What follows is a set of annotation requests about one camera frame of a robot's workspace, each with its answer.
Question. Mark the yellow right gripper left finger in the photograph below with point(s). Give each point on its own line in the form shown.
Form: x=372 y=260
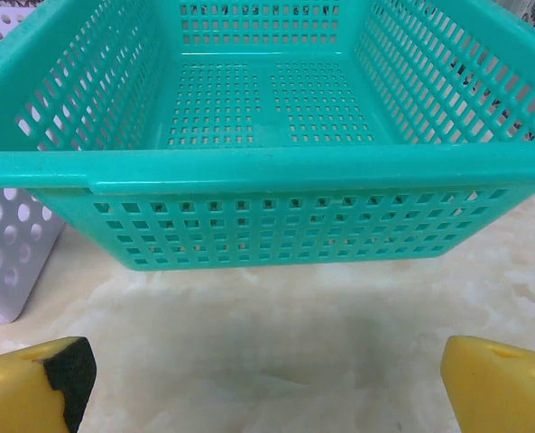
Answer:
x=14 y=392

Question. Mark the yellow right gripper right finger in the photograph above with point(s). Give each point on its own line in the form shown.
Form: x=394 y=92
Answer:
x=497 y=392

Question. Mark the lavender plastic basket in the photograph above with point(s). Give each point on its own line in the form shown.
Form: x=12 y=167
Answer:
x=19 y=270

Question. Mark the teal plastic basket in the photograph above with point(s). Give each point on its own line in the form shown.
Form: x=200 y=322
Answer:
x=267 y=164

